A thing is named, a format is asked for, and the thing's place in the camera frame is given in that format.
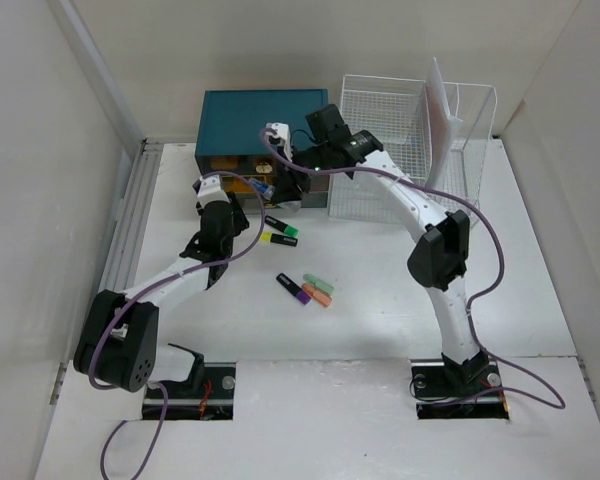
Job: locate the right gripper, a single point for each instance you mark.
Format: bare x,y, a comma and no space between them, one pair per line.
286,192

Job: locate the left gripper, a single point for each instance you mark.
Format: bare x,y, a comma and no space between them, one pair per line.
239,222

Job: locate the clear blue glue pen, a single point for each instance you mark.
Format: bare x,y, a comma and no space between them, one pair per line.
264,189

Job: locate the teal drawer organizer box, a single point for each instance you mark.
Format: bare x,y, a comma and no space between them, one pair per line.
228,136

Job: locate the clear mesh zip pouch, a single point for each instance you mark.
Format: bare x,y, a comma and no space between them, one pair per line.
443,125

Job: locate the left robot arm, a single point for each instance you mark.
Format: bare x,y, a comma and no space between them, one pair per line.
118,344

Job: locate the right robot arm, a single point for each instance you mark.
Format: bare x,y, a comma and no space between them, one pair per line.
441,237

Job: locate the green black highlighter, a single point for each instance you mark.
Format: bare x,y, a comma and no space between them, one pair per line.
281,226

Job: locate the yellow black highlighter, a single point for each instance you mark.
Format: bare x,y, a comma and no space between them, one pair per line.
278,239

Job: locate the purple black highlighter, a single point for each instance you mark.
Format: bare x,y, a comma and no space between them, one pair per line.
292,288

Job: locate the pastel green highlighter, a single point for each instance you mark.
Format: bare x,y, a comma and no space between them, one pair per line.
319,284

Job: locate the pastel orange highlighter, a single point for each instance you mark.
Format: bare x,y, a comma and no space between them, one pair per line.
317,295

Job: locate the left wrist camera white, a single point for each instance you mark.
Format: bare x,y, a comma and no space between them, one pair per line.
211,190

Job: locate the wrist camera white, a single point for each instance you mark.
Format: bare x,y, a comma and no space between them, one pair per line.
211,190
279,136

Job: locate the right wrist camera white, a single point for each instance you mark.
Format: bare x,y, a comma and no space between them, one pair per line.
279,136

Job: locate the aluminium rail frame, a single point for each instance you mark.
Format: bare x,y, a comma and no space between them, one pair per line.
130,216

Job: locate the white wire desk organizer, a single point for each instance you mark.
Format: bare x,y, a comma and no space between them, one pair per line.
395,111

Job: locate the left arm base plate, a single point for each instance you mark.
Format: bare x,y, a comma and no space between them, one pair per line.
210,397

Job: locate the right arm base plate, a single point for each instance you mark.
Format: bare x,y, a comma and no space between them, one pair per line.
438,397

